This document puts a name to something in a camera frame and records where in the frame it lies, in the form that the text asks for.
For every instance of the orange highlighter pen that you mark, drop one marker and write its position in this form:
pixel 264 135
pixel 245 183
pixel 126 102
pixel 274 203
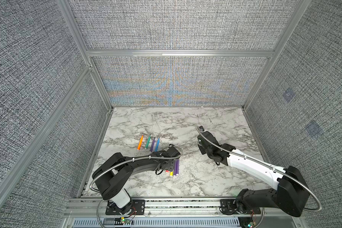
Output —
pixel 140 143

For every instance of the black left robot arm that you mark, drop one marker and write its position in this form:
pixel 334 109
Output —
pixel 110 178

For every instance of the blue highlighter pen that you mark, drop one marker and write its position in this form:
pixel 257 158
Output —
pixel 157 145

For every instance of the white vented cable duct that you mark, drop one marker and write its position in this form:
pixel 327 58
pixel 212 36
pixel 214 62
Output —
pixel 161 222

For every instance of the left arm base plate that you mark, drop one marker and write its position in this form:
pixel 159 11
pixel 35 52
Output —
pixel 136 206

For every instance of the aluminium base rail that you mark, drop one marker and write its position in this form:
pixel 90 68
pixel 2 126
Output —
pixel 154 207

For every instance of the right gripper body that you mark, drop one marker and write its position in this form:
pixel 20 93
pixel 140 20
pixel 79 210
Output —
pixel 201 149

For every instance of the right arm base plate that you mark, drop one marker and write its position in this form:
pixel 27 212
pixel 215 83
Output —
pixel 230 207

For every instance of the green highlighter pen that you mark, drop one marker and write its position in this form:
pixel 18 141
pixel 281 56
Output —
pixel 147 142

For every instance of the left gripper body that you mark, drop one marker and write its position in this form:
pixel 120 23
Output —
pixel 170 165

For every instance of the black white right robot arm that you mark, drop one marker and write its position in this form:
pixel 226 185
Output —
pixel 287 188

